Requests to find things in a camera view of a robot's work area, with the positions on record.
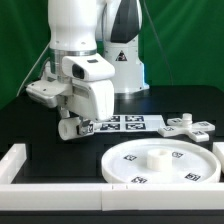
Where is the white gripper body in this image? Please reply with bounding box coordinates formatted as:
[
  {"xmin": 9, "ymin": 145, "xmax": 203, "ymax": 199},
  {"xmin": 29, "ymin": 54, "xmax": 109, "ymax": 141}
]
[{"xmin": 26, "ymin": 80, "xmax": 114, "ymax": 122}]

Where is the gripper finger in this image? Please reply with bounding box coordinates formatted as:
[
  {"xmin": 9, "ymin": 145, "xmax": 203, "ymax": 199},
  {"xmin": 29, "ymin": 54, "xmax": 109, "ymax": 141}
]
[
  {"xmin": 78, "ymin": 117, "xmax": 94, "ymax": 136},
  {"xmin": 59, "ymin": 107, "xmax": 70, "ymax": 119}
]

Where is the white round table top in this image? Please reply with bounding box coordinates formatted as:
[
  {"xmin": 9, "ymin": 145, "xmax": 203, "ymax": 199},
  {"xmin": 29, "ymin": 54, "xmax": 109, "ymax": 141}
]
[{"xmin": 101, "ymin": 138, "xmax": 221, "ymax": 184}]

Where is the white cross-shaped table base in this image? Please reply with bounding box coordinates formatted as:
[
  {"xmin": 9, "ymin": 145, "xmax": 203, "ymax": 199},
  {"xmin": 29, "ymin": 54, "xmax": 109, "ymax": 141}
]
[{"xmin": 158, "ymin": 113, "xmax": 215, "ymax": 142}]

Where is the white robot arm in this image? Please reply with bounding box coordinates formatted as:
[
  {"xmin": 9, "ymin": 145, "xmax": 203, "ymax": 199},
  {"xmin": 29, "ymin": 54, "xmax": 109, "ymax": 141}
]
[{"xmin": 26, "ymin": 0, "xmax": 149, "ymax": 140}]

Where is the white marker sheet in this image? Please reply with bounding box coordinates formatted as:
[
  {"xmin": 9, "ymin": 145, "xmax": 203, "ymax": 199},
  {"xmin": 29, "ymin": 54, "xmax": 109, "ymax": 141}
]
[{"xmin": 96, "ymin": 115, "xmax": 165, "ymax": 133}]

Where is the white left fence bar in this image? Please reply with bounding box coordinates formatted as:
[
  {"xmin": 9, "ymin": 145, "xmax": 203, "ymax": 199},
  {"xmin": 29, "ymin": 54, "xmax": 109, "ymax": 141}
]
[{"xmin": 0, "ymin": 144, "xmax": 27, "ymax": 185}]

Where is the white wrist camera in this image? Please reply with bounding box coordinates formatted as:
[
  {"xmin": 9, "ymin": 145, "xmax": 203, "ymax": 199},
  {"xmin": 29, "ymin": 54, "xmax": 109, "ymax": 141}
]
[{"xmin": 62, "ymin": 54, "xmax": 115, "ymax": 82}]

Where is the white cable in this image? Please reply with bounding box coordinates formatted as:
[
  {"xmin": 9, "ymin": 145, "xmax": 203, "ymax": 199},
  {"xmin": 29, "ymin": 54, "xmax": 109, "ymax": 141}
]
[{"xmin": 15, "ymin": 43, "xmax": 51, "ymax": 98}]

